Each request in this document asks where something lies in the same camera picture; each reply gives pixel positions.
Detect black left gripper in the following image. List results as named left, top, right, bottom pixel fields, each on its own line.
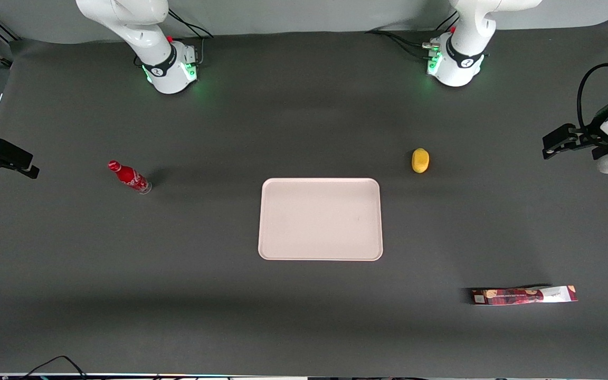
left=542, top=98, right=608, bottom=161

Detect red tartan cookie box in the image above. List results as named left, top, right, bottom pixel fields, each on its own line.
left=471, top=286, right=578, bottom=306

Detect pale pink plastic tray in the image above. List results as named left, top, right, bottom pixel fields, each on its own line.
left=258, top=178, right=384, bottom=261

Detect red soda bottle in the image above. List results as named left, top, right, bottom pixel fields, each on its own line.
left=107, top=160, right=153, bottom=195

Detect yellow lemon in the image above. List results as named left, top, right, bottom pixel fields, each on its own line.
left=412, top=148, right=430, bottom=174

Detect black cables at left arm base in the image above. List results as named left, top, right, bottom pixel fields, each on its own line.
left=364, top=11, right=459, bottom=60

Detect black cables at arm base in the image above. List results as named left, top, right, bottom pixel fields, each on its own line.
left=134, top=8, right=214, bottom=68
left=364, top=11, right=459, bottom=60

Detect black cable at table edge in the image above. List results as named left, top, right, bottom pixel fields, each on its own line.
left=21, top=355, right=89, bottom=380

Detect black cables at right arm base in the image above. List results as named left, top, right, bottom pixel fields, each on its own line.
left=134, top=8, right=214, bottom=68

